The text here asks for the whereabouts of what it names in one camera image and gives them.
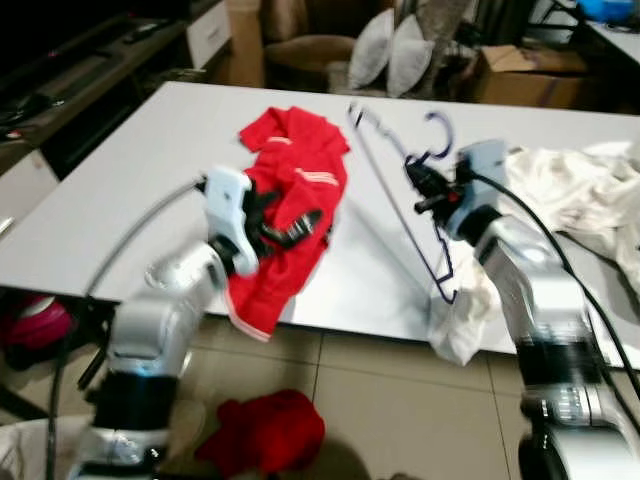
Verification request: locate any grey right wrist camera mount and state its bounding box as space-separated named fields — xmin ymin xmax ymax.
xmin=452 ymin=140 xmax=512 ymax=241

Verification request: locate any red shirt with white stripes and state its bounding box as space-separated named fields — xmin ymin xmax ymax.
xmin=225 ymin=105 xmax=351 ymax=343

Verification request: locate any brown wooden cabinet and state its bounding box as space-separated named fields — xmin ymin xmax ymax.
xmin=226 ymin=0 xmax=267 ymax=87

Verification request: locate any open cardboard box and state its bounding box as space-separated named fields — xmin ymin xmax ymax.
xmin=470 ymin=45 xmax=591 ymax=107

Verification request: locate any cream white garment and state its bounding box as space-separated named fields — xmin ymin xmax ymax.
xmin=428 ymin=140 xmax=640 ymax=366

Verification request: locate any pink object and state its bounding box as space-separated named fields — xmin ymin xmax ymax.
xmin=0 ymin=295 xmax=71 ymax=351

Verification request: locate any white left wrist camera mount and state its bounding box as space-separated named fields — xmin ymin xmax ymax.
xmin=203 ymin=165 xmax=257 ymax=277

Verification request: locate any dark tv bench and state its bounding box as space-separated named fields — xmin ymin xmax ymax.
xmin=0 ymin=10 xmax=227 ymax=177

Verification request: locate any white side table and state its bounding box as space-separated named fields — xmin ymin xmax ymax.
xmin=580 ymin=20 xmax=640 ymax=63

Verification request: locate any grey pillow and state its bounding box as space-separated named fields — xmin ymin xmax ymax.
xmin=388 ymin=15 xmax=437 ymax=98
xmin=347 ymin=10 xmax=397 ymax=89

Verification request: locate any brown armchair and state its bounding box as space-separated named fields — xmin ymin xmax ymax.
xmin=262 ymin=0 xmax=401 ymax=93

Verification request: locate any blue bowl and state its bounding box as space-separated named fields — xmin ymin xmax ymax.
xmin=578 ymin=0 xmax=636 ymax=23

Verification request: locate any white drawer unit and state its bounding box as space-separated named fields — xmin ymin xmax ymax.
xmin=185 ymin=0 xmax=233 ymax=71

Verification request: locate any purple clothes hanger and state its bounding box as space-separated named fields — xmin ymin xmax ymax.
xmin=348 ymin=103 xmax=461 ymax=304

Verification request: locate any plain red garment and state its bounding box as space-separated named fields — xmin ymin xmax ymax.
xmin=195 ymin=390 xmax=326 ymax=479

